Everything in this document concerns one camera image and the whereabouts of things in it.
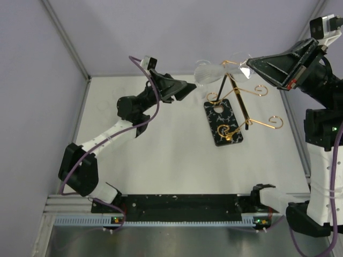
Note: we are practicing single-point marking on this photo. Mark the clear wine glass back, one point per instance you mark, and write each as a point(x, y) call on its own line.
point(235, 67)

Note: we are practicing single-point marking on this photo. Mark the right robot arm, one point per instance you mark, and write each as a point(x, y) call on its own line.
point(321, 215)

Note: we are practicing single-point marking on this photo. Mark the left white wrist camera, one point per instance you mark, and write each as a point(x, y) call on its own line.
point(148, 63)

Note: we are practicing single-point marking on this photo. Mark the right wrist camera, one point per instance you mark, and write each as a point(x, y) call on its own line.
point(326, 29)

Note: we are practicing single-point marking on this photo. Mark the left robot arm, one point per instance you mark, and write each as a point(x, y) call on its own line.
point(79, 167)

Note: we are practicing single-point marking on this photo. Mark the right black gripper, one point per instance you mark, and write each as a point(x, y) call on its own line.
point(288, 70)

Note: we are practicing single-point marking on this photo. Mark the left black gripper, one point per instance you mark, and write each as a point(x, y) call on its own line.
point(166, 85)

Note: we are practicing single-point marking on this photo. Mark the black marble rack base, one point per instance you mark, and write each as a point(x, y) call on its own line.
point(223, 124)

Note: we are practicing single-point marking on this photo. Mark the gold wire glass rack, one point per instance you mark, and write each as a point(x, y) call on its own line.
point(229, 86)

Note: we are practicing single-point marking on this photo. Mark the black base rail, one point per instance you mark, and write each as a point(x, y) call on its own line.
point(189, 207)

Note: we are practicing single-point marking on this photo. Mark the white cable duct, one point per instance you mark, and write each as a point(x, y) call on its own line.
point(114, 221)

